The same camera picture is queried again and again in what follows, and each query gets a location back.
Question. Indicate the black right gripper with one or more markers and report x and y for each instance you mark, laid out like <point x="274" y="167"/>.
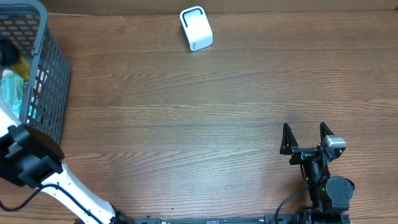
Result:
<point x="289" y="146"/>

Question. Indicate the teal wet wipes pack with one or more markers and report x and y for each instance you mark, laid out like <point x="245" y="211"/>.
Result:
<point x="12" y="90"/>

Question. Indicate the yellow liquid bottle silver cap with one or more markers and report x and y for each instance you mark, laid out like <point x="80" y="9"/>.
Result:
<point x="22" y="68"/>

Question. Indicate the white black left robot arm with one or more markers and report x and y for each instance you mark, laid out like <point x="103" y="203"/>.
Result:
<point x="31" y="157"/>

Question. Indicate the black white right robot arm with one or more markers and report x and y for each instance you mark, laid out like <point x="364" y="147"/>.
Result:
<point x="329" y="195"/>

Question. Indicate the grey plastic mesh basket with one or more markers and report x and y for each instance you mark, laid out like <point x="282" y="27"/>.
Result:
<point x="46" y="92"/>

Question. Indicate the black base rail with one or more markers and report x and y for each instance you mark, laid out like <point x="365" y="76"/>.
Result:
<point x="267" y="219"/>

